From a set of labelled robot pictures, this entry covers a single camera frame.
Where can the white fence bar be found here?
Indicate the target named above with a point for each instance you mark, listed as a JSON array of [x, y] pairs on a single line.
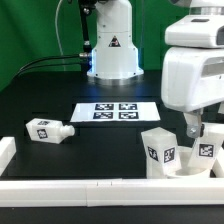
[[7, 151], [118, 192]]

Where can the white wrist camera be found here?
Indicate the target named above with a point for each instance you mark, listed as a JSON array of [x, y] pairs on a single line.
[[196, 31]]

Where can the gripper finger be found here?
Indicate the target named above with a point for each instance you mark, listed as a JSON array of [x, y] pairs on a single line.
[[194, 124]]

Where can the white left fence bar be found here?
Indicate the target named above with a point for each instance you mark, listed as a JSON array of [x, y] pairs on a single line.
[[7, 151]]

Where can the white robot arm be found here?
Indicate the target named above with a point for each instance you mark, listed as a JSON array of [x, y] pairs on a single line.
[[114, 58]]

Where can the white front fence bar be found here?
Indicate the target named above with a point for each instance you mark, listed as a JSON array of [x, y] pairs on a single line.
[[118, 192]]

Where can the white marker sheet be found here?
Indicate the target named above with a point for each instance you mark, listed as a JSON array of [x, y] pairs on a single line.
[[115, 111]]

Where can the white round stool seat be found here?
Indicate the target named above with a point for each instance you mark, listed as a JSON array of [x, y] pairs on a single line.
[[186, 170]]

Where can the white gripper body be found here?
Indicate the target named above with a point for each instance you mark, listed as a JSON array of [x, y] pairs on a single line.
[[192, 78]]

